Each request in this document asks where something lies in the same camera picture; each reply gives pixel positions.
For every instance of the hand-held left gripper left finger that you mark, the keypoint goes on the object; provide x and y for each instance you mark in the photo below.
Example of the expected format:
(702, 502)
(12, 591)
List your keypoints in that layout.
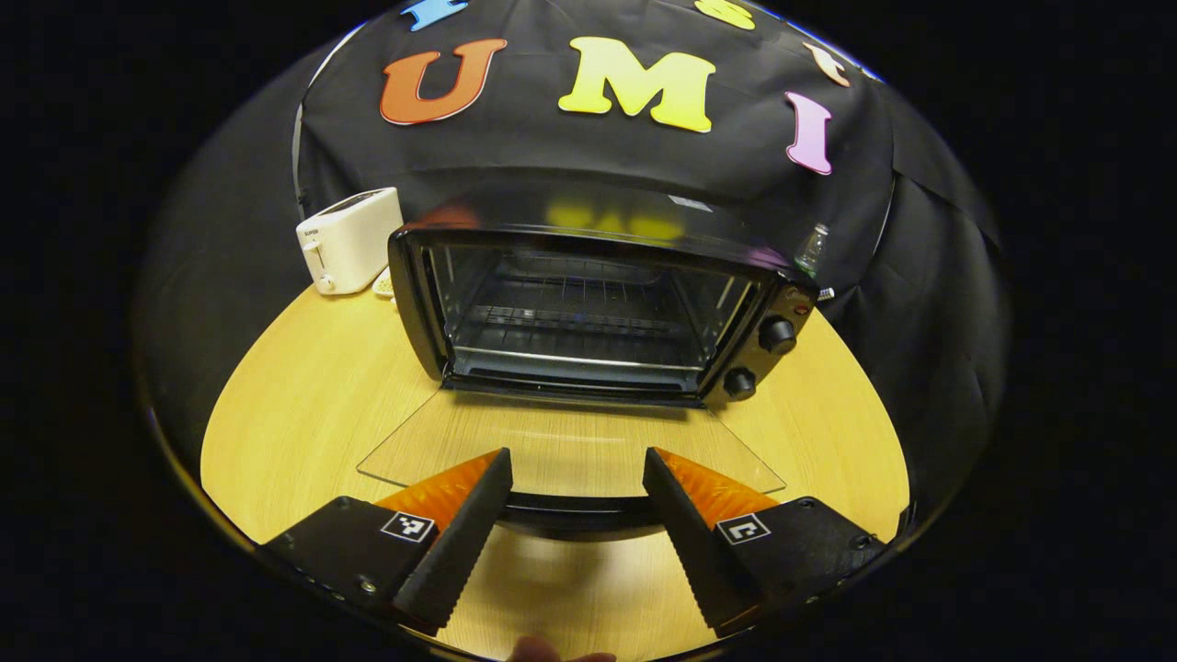
(460, 542)

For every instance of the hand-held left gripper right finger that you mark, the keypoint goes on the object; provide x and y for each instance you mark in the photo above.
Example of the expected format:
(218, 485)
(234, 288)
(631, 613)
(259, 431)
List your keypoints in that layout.
(690, 542)

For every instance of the black electric oven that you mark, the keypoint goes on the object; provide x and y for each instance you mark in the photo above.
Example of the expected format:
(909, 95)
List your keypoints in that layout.
(414, 294)

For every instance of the white divided plate with grains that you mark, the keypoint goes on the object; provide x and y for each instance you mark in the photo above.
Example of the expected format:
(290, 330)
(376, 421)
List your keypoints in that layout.
(383, 286)

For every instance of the green plastic bottle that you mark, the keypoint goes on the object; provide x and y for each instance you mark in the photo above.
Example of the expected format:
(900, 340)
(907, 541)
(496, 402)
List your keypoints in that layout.
(813, 250)

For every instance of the white toaster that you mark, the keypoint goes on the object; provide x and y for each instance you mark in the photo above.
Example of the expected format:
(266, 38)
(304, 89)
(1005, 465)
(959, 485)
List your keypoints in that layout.
(349, 244)

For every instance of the black backdrop cloth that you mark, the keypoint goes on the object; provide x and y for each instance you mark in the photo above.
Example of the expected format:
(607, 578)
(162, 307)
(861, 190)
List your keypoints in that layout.
(552, 147)

